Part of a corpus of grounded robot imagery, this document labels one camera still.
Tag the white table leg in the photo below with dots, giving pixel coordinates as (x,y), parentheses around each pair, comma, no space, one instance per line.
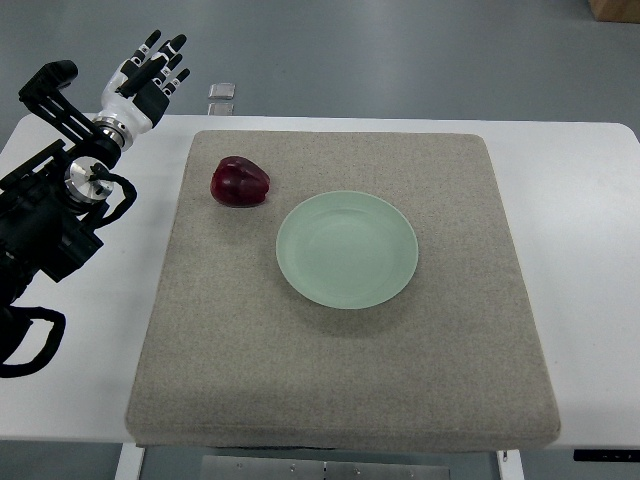
(510,465)
(130,462)

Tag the metal base plate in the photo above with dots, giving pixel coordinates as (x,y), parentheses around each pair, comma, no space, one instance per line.
(227,467)

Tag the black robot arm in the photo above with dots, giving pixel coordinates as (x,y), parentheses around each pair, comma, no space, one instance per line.
(51,207)

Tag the cardboard box corner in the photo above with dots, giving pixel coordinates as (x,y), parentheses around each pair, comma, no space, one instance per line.
(619,11)

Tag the white table leg left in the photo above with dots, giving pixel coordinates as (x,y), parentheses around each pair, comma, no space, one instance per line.
(130,462)

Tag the pale green plate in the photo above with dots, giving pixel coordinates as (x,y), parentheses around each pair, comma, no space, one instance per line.
(347,250)

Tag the floor socket plate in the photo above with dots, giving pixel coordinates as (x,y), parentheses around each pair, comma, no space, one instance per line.
(220,109)
(222,91)

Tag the black table control panel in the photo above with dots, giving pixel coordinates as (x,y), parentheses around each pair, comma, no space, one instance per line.
(606,455)

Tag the beige fabric mat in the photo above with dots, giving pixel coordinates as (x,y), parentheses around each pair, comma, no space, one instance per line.
(235,357)

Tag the white table leg right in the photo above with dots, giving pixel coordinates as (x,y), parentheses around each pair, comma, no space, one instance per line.
(510,465)

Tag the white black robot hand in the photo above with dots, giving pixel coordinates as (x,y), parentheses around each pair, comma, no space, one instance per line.
(138,94)

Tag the upper floor socket plate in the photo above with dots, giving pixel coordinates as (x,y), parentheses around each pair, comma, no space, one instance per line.
(222,91)

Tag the lower floor socket plate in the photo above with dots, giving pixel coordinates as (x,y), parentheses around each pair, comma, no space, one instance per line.
(220,109)

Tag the red apple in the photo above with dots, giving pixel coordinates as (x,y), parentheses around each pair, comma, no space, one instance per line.
(239,182)

